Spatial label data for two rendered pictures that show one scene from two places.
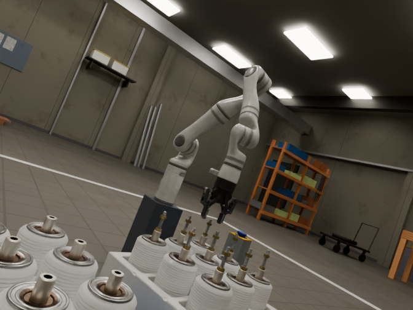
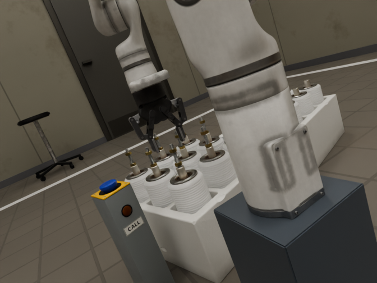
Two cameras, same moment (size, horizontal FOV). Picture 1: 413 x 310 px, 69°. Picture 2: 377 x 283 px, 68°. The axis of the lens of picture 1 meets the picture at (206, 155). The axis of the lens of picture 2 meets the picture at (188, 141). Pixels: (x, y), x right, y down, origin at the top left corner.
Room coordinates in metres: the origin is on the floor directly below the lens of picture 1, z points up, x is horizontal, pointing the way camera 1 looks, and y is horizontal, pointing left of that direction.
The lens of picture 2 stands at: (1.72, 0.09, 0.50)
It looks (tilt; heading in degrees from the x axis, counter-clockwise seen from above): 14 degrees down; 192
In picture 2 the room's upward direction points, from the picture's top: 21 degrees counter-clockwise
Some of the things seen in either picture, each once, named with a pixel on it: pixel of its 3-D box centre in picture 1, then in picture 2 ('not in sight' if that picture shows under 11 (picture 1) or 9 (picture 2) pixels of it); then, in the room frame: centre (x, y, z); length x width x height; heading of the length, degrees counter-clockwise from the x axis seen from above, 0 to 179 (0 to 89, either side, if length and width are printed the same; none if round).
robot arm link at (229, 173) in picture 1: (227, 171); (142, 74); (1.08, -0.09, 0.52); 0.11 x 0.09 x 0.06; 27
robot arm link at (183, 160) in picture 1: (183, 152); (222, 10); (1.37, 0.10, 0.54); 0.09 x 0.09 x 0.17; 57
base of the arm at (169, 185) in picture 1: (170, 184); (262, 138); (1.37, 0.10, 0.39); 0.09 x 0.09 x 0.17; 36
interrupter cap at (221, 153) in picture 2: (179, 242); (212, 156); (0.97, -0.02, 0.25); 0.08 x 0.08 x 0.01
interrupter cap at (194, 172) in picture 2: (201, 244); (183, 177); (1.07, -0.10, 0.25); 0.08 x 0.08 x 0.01
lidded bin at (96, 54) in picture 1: (99, 58); not in sight; (8.06, 3.70, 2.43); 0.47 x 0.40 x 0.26; 126
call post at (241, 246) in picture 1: (225, 275); (137, 246); (1.17, -0.24, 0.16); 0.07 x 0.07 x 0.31; 51
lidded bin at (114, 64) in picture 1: (118, 68); not in sight; (8.39, 3.24, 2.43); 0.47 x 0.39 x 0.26; 126
